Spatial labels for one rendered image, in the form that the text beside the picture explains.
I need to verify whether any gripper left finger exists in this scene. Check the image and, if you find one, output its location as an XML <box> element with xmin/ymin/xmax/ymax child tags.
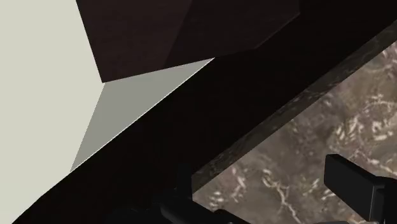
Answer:
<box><xmin>154</xmin><ymin>164</ymin><xmax>251</xmax><ymax>224</ymax></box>

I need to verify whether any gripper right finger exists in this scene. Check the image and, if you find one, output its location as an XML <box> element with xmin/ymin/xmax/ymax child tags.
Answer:
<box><xmin>324</xmin><ymin>153</ymin><xmax>397</xmax><ymax>224</ymax></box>

